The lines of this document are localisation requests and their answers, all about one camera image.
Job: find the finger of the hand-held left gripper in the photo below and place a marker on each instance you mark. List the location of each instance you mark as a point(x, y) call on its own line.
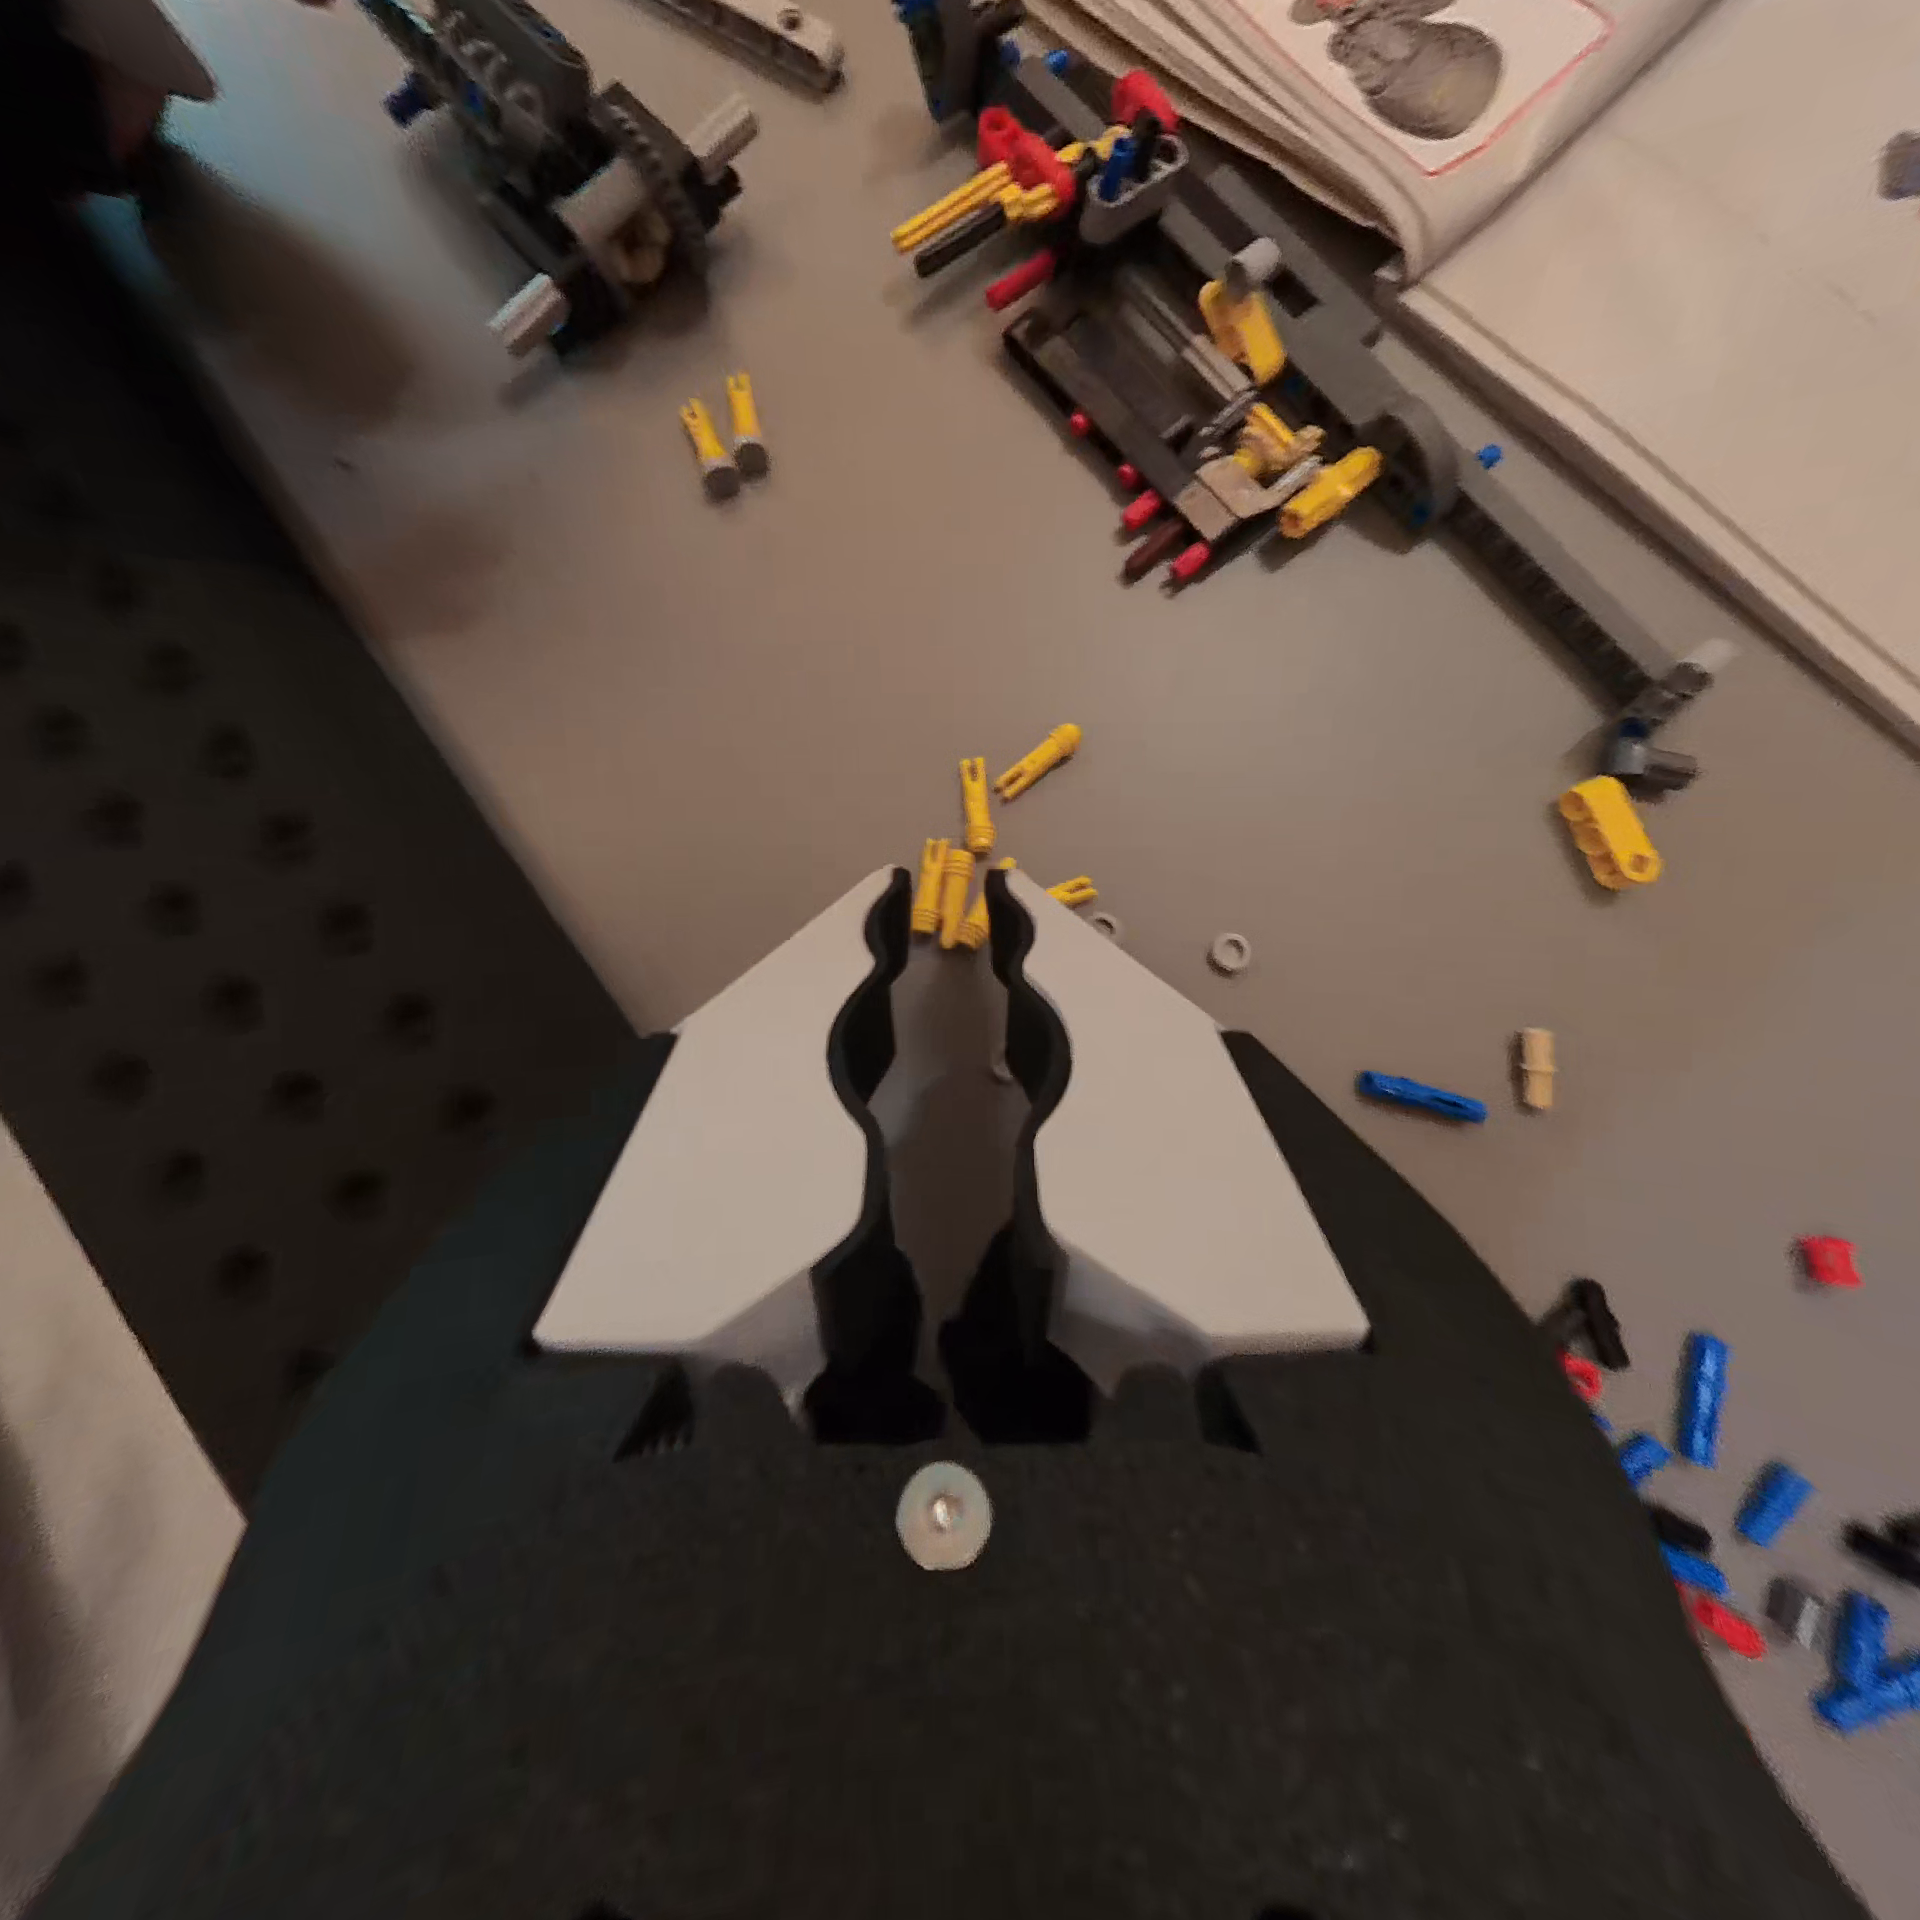
point(145, 37)

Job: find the light grey lego beam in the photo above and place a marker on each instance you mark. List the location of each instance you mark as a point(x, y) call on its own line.
point(751, 33)

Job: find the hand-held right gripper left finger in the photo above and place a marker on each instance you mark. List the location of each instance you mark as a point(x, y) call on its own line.
point(705, 1200)

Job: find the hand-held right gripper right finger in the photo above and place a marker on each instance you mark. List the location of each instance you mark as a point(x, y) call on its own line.
point(1202, 1200)

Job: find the pile of mixed lego pins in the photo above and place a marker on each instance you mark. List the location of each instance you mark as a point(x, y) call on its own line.
point(1705, 1396)

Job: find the yellow lego connector block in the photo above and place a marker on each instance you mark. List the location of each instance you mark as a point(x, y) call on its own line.
point(1611, 830)

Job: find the pile of yellow lego pins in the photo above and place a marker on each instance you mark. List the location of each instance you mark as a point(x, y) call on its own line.
point(977, 805)

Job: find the long blue lego pin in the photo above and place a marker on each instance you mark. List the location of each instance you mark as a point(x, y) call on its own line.
point(1422, 1097)

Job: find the cluster of grey lego rings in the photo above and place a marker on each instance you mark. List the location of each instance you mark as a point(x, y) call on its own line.
point(1229, 952)

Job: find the red lego bush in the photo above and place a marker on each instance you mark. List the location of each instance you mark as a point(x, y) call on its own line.
point(1827, 1262)

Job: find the lego gear axle assembly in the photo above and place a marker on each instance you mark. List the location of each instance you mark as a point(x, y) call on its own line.
point(601, 196)

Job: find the tan lego pin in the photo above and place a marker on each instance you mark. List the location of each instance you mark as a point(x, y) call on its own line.
point(1535, 1070)

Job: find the lego instruction booklet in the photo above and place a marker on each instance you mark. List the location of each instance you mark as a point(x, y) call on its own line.
point(1649, 225)

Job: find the grey black lego chassis assembly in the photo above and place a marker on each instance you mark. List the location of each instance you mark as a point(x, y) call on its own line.
point(1105, 362)

